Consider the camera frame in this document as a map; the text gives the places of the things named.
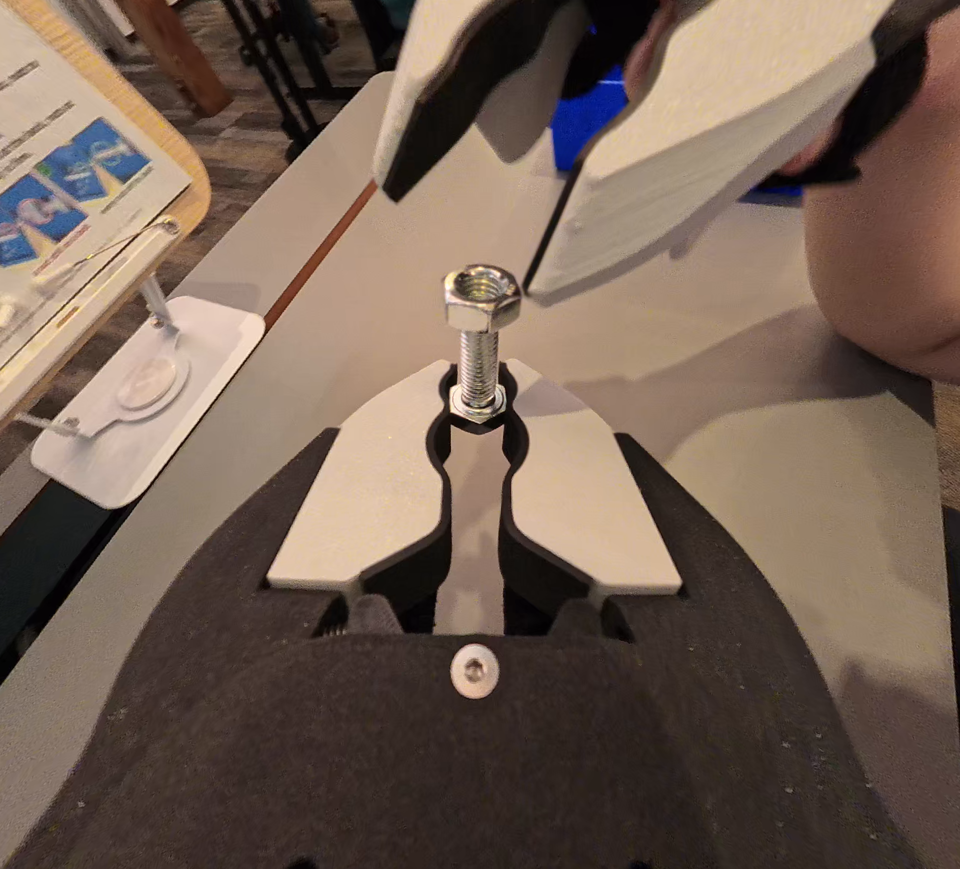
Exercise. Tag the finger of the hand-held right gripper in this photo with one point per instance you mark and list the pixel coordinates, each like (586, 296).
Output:
(450, 21)
(750, 96)

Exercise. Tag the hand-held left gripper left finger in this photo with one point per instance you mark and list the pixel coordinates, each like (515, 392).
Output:
(367, 494)

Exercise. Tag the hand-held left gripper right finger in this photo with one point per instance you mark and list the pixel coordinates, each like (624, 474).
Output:
(592, 501)

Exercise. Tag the steel hex bolt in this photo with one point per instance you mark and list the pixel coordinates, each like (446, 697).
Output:
(476, 366)

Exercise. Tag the blue plastic bin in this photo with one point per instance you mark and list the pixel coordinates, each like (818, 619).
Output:
(577, 134)

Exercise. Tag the steel hex nut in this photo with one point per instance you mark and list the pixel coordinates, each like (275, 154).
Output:
(465, 314)

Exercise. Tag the person's right forearm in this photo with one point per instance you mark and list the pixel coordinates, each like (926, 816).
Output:
(885, 246)

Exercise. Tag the person's right hand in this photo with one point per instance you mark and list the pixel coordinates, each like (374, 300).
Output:
(646, 63)

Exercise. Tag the black office chair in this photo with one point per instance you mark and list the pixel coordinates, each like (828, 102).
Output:
(367, 21)

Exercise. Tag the black metal stand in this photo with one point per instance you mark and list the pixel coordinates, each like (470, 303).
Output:
(296, 96)

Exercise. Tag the white stand base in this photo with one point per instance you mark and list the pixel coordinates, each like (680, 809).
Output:
(210, 359)

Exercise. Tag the white page holder bar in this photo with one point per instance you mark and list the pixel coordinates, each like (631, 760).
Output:
(127, 250)

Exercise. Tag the printed instruction sheet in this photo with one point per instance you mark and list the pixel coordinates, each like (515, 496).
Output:
(75, 134)

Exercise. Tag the brown wooden post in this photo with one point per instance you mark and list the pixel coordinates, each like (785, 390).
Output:
(150, 6)

